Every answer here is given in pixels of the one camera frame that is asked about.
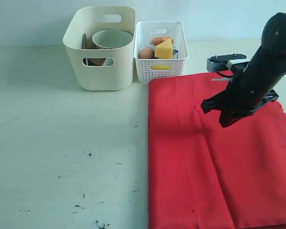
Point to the cream plastic bin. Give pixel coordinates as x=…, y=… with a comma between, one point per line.
x=88, y=21

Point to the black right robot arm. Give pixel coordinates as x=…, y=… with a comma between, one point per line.
x=272, y=51

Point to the yellow cheese wedge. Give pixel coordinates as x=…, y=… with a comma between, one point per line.
x=164, y=50

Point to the pale green ceramic bowl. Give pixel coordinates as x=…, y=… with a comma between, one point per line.
x=112, y=39

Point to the small milk carton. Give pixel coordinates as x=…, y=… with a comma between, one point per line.
x=175, y=54

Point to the brown egg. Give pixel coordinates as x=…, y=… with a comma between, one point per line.
x=146, y=53

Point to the fried chicken piece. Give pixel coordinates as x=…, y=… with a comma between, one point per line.
x=158, y=40

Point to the stainless steel cup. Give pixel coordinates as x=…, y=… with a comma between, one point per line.
x=108, y=62

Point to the white perforated plastic basket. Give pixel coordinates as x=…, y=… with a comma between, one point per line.
x=144, y=32

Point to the yellow lemon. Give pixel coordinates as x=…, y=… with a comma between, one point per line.
x=161, y=67

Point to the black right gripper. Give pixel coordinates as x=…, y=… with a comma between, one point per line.
x=249, y=89

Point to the brown wooden plate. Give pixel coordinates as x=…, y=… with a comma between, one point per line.
x=91, y=61

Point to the red tablecloth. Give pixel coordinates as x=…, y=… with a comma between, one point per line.
x=203, y=176

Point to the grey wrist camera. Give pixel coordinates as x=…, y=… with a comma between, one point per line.
x=220, y=62

